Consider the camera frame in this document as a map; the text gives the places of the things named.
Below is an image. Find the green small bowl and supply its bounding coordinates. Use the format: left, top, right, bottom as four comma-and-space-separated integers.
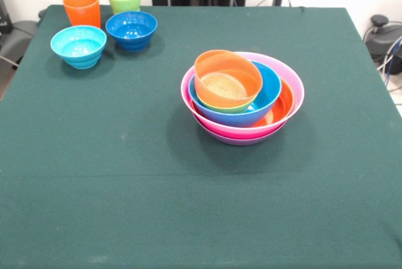
198, 94, 257, 114

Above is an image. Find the dark green tablecloth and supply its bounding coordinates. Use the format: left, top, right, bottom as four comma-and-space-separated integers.
0, 4, 402, 269

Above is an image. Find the pink large bowl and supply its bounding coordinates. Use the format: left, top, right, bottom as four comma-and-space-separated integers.
180, 51, 305, 140

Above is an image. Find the light blue small bowl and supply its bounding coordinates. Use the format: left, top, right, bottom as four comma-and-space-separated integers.
50, 25, 108, 70

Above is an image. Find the bundle of cables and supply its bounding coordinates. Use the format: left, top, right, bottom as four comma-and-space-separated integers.
376, 35, 402, 106

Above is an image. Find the blue medium bowl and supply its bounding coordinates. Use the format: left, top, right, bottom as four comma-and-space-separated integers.
188, 60, 283, 128

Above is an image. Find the dark blue small bowl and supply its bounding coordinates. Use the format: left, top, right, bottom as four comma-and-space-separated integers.
105, 11, 158, 52

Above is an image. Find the orange plastic cup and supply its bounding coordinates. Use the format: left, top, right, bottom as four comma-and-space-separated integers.
63, 0, 102, 29

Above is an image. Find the orange small bowl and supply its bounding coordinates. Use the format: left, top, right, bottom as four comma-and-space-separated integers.
193, 49, 264, 109

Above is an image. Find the black floor stand base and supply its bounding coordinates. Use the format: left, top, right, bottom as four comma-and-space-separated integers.
363, 14, 402, 61
0, 8, 46, 75

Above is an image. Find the orange medium bowl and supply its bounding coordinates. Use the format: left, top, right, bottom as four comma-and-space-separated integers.
253, 79, 295, 129

